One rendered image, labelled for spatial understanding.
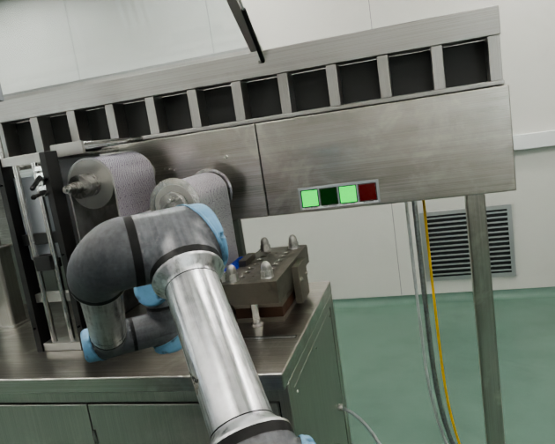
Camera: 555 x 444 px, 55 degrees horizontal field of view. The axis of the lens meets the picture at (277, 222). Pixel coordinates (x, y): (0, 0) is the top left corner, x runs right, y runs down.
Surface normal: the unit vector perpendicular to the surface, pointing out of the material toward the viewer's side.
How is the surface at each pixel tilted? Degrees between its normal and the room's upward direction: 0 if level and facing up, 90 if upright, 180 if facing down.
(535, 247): 90
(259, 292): 90
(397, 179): 90
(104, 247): 71
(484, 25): 90
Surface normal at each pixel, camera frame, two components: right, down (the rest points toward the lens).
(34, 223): -0.25, 0.20
